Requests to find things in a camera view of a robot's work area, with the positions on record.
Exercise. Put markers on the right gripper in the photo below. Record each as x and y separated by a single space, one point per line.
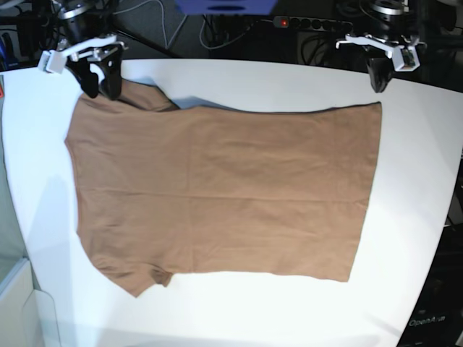
111 85

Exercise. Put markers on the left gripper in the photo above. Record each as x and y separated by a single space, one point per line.
380 69

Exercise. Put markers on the brown T-shirt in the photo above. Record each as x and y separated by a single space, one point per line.
163 190

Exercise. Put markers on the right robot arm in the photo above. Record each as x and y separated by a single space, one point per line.
83 20

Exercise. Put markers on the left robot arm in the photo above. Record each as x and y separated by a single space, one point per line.
389 21

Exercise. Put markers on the black tripod stand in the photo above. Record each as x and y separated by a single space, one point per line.
40 33

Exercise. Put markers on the black power strip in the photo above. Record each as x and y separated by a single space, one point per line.
312 24

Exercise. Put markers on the white box at corner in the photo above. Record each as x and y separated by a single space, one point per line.
28 315

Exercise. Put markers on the black OpenArm equipment case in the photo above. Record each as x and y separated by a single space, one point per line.
436 319

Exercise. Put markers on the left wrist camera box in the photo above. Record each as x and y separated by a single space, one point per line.
405 59

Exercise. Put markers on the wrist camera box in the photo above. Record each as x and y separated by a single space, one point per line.
52 62
405 59

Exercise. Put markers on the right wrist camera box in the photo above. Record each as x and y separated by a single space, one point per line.
52 62

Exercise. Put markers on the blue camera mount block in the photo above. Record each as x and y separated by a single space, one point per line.
196 7

